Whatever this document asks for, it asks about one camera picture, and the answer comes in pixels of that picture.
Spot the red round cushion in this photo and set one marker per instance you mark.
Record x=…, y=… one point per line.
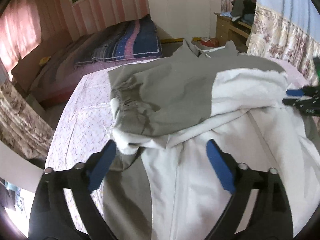
x=209, y=42

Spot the white board panel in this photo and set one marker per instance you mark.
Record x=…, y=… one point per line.
x=18, y=171

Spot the glass lamp on desk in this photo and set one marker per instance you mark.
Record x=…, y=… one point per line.
x=224, y=5

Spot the floral beige curtain right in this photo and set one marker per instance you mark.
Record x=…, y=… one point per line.
x=287, y=30

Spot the yellow toy on far bed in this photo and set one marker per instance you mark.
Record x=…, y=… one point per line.
x=44, y=61

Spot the white wardrobe with decals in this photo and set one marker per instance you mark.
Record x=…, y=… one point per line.
x=176, y=19

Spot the floral beige curtain left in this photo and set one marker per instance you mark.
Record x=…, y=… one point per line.
x=22, y=129

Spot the far bed with purple cover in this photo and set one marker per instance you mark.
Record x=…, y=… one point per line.
x=54, y=83

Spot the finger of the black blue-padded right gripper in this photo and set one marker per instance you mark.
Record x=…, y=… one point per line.
x=309, y=91
x=305, y=107

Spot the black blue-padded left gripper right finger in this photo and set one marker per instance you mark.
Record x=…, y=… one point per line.
x=271, y=217

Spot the pink window curtain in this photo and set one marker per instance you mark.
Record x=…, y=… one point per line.
x=20, y=32

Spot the pink floral bed sheet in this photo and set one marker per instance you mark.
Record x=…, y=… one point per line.
x=80, y=119

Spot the grey and white jacket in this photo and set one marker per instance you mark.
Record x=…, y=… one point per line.
x=163, y=97

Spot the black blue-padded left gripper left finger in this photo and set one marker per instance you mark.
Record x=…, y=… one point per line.
x=50, y=217

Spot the dark clothes pile on desk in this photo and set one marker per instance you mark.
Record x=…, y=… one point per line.
x=243, y=9

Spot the blue pink striped folded quilt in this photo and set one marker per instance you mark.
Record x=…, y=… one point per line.
x=129, y=40

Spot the wooden desk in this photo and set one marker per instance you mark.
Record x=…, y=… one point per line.
x=227, y=30

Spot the floral beige curtain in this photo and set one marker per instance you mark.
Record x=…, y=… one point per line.
x=287, y=30
x=22, y=129

